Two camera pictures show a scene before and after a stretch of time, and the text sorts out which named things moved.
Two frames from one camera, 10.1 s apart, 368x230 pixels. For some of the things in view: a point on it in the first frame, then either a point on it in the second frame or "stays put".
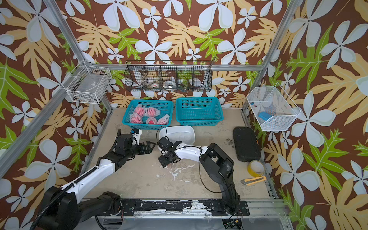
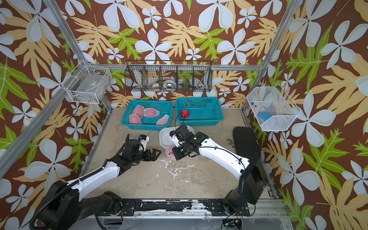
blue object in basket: [264, 115] stays put
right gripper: [162, 160] -> [177, 154]
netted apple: [163, 120] stays put
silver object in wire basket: [169, 84] stays put
